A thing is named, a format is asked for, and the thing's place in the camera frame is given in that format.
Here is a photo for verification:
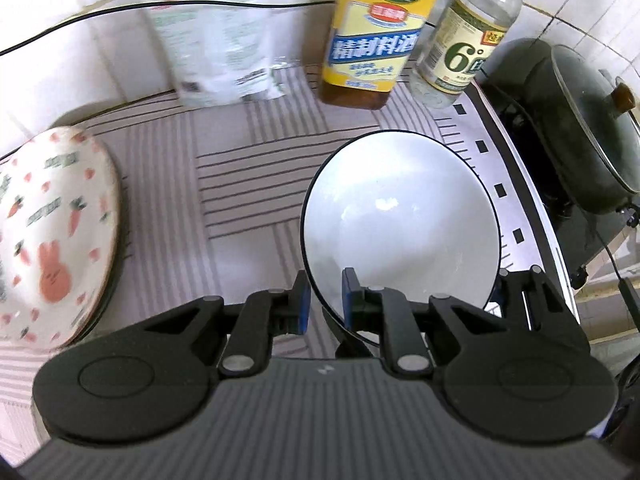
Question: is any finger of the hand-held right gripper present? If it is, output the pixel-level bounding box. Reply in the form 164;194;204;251
497;266;593;356

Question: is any carrot print plate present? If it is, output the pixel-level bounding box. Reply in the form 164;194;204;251
0;127;121;348

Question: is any dark green cooking pot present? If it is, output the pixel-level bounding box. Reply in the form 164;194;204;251
480;37;640;216

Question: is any clear vinegar bottle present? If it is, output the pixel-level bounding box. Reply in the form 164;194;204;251
410;0;532;108

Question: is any yellow label cooking wine bottle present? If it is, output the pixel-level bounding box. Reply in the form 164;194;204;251
317;0;443;111

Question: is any striped table mat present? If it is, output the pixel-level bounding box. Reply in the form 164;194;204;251
0;62;583;461

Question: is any glass pot lid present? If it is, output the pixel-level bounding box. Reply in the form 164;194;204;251
550;45;640;196

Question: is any black power cable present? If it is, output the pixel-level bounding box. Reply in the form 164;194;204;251
0;1;346;56

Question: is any white ribbed bowl dark rim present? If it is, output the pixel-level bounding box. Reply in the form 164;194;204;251
300;130;501;347

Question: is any white plastic packet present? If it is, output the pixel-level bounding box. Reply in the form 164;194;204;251
145;0;301;108

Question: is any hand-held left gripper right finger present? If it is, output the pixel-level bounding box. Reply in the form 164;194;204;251
340;267;506;376

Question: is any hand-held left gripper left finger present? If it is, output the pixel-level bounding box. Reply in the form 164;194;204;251
141;270;312;376

